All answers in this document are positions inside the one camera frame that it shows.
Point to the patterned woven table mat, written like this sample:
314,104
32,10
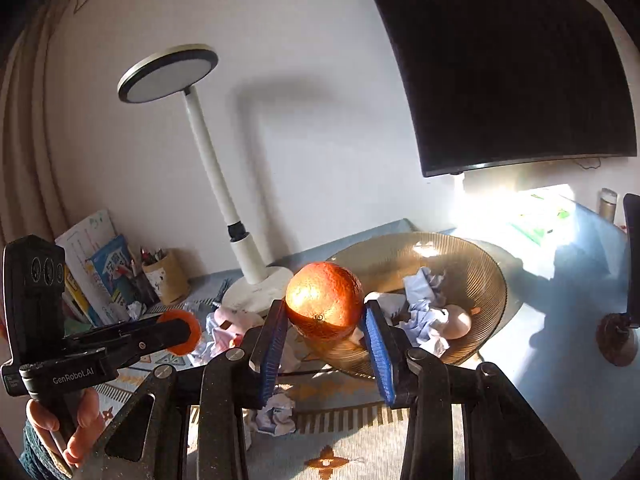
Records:
350,440

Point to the blue cover book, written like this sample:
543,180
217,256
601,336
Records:
112,270

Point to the beige curtain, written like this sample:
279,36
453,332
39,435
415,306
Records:
30,135

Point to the large orange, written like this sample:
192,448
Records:
325,300

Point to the row of books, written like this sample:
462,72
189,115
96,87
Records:
80,240

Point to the yellow cover book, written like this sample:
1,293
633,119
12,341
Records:
77,295

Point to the bamboo pen holder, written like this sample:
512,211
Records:
167,280

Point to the person's left hand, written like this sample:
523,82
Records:
90,415

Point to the dark phone stand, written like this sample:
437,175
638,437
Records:
617,337

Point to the black monitor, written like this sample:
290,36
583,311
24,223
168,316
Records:
500,60

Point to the person's left forearm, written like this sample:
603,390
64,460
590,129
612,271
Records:
40,455

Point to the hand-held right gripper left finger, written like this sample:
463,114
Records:
272,355

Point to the white desk lamp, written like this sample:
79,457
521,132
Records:
215,170

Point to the small orange fruit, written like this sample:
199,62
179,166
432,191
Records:
196,332

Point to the brown wicker basket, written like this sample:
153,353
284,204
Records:
380,260

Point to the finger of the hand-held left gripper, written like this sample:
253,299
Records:
150,335

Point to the pink toy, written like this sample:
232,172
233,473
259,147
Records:
230,322

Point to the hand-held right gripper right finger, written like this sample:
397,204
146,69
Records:
380,355

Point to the small jar with lid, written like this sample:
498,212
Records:
608,205

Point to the green white box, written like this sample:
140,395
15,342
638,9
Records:
542,217

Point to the bunch of pens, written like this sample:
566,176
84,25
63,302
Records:
152,256

